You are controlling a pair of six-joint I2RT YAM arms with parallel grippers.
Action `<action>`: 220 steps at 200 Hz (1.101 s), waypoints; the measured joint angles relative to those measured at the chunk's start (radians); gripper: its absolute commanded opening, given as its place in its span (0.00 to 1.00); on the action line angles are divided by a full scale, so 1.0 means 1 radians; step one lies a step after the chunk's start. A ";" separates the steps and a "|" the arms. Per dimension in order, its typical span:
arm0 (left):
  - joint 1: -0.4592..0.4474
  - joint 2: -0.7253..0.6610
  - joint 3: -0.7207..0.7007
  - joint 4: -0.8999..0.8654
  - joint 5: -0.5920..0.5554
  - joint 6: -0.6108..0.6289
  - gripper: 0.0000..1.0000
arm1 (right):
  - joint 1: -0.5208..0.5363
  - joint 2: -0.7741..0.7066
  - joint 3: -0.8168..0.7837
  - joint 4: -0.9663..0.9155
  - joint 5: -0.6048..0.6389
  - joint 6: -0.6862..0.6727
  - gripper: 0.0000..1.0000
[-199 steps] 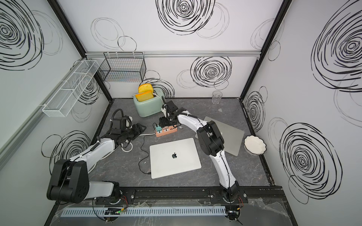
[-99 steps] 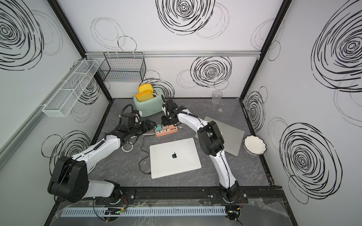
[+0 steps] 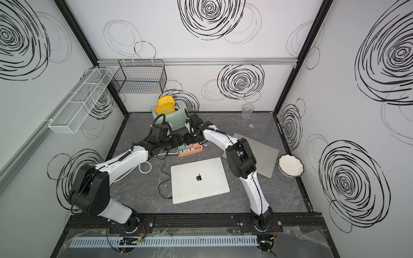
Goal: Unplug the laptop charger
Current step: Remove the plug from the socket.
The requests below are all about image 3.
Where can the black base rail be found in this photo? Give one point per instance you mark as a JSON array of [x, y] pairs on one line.
[[244, 222]]

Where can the grey slotted cable duct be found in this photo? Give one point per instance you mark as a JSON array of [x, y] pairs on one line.
[[163, 241]]

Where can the white wire shelf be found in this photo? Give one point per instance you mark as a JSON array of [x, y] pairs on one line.
[[81, 101]]

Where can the yellow toast slice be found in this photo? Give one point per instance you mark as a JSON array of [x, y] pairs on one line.
[[166, 100], [165, 109]]

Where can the orange power strip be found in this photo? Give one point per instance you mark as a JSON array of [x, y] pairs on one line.
[[191, 149]]

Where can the grey laptop at right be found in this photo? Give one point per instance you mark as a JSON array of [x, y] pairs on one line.
[[265, 155]]

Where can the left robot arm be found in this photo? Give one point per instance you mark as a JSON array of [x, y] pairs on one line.
[[90, 191]]

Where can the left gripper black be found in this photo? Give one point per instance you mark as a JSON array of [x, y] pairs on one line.
[[177, 140]]

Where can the white scalloped bowl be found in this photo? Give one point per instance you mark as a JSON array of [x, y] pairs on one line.
[[291, 166]]

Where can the yellow toast slice front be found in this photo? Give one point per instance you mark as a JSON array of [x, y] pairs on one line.
[[165, 109]]

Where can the black wire basket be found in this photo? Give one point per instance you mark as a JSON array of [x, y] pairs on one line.
[[147, 76]]

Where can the mint green toaster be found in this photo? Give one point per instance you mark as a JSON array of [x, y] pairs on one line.
[[177, 119]]

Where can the silver laptop with apple logo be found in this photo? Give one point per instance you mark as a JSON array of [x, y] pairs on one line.
[[198, 180]]

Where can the teal charger adapter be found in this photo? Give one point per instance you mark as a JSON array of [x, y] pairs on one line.
[[182, 148]]

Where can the clear drinking glass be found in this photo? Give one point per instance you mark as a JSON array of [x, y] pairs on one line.
[[247, 110]]

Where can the yellow toast slice back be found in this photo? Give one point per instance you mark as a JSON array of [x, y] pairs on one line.
[[166, 100]]

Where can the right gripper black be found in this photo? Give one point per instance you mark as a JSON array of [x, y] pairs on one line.
[[188, 141]]

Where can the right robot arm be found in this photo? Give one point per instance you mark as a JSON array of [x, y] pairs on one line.
[[242, 163]]

